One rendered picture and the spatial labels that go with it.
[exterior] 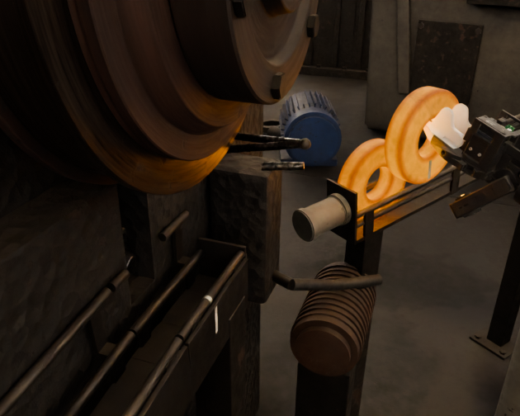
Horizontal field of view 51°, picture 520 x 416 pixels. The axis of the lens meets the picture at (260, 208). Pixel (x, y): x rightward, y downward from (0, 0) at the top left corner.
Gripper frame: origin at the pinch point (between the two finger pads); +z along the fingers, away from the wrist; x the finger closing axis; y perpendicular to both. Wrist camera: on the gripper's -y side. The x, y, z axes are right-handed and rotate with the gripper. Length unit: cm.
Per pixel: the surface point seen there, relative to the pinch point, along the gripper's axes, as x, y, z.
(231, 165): 29.3, -7.9, 11.3
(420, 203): -11.8, -21.5, 0.8
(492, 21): -197, -42, 100
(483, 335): -63, -83, -12
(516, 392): -34, -63, -31
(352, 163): 5.6, -11.3, 7.2
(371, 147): 2.0, -8.6, 7.1
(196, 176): 46.2, 5.9, -3.6
